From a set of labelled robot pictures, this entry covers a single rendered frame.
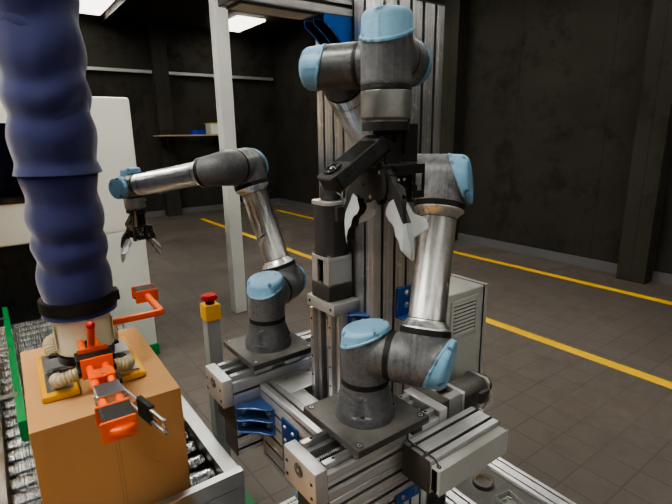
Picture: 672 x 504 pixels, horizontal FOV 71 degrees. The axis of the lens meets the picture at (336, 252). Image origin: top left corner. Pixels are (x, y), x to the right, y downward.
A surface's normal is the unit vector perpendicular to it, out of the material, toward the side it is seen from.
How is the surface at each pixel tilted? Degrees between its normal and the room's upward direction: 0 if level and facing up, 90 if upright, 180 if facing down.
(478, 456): 90
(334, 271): 90
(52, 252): 70
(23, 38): 80
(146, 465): 90
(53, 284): 75
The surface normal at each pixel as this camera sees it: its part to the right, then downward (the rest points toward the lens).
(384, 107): -0.16, 0.24
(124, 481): 0.57, 0.19
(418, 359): -0.37, -0.14
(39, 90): 0.24, -0.04
